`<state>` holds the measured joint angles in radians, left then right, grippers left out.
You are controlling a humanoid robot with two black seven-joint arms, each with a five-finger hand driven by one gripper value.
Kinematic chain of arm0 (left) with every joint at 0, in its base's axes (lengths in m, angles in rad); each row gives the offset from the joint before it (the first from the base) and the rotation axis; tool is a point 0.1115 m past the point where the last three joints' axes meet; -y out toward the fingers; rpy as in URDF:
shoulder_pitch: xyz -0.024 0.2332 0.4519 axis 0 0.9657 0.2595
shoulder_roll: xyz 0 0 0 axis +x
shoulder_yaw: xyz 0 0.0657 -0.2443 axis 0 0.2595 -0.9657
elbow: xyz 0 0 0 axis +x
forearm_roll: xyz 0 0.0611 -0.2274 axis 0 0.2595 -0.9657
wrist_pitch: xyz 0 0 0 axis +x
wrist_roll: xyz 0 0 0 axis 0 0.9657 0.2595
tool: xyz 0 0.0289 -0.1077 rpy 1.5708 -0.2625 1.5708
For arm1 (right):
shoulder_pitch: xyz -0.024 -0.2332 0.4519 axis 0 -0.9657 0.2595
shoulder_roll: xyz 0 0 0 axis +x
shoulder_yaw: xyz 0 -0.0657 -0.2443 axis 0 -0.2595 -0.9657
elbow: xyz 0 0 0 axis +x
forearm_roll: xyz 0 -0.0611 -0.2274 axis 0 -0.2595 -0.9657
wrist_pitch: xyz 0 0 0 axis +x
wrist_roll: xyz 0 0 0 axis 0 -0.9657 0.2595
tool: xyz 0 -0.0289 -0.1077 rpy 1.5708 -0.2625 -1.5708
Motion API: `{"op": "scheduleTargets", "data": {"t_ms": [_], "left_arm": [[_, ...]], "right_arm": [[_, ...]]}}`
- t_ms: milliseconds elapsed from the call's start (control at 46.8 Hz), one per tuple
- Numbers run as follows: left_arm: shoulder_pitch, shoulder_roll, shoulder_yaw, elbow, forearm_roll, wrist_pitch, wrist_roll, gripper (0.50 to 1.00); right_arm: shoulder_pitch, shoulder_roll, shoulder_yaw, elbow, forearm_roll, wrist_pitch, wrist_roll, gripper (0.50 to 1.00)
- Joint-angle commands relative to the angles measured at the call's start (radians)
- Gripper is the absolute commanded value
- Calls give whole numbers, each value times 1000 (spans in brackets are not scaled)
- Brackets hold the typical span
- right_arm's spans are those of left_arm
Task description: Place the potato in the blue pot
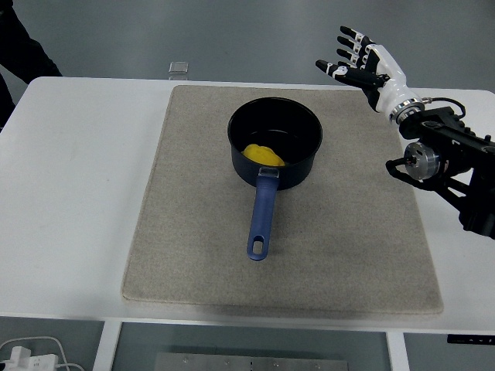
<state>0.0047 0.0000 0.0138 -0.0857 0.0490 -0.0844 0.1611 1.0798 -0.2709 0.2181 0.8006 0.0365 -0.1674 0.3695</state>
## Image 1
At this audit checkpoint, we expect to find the person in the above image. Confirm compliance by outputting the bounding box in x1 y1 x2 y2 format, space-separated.
0 0 63 131

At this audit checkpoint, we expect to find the yellow potato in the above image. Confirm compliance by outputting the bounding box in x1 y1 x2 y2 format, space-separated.
242 143 286 168

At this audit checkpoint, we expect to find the black table control panel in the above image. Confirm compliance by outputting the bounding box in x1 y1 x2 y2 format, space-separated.
447 334 495 345

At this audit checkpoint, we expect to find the grey metal plate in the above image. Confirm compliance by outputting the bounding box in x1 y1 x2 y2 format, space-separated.
154 352 352 371

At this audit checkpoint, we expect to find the blue pot with handle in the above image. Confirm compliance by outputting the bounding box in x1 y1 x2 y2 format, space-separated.
227 97 324 262

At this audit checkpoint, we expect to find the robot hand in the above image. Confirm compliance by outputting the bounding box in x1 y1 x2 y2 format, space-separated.
315 26 413 116

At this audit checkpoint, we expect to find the small clear plastic box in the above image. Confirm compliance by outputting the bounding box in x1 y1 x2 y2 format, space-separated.
168 61 191 80

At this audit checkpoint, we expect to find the white power strip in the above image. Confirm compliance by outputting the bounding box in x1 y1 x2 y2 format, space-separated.
0 345 60 371

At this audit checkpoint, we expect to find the white cable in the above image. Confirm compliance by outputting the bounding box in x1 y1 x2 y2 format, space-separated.
0 335 84 371

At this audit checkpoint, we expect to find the beige fabric mat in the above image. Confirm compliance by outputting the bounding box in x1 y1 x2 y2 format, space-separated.
121 84 445 315

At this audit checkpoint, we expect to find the white table leg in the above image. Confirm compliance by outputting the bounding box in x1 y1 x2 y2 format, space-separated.
92 319 123 371
385 331 411 371

